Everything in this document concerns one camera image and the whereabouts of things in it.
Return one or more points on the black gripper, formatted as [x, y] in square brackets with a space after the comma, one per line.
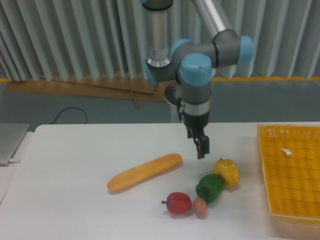
[195, 125]

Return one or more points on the yellow toy bell pepper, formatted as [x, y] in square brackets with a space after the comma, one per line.
[227, 169]

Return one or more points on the green toy bell pepper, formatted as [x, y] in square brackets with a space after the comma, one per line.
[209, 187]

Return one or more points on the brown toy egg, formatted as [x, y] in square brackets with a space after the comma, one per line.
[200, 207]

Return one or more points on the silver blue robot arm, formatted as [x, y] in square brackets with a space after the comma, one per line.
[189, 66]

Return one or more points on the red toy bell pepper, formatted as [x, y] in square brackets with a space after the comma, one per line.
[178, 203]

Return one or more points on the yellow woven basket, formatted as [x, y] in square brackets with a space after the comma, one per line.
[292, 183]

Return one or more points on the orange toy bread loaf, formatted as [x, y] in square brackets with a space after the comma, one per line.
[145, 171]

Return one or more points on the white paper label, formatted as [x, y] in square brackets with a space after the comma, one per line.
[286, 151]

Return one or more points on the brown cardboard sheet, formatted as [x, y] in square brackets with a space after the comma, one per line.
[135, 89]

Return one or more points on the silver laptop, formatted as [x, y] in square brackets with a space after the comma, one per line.
[11, 137]

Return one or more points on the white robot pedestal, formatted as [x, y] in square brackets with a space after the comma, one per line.
[173, 105]

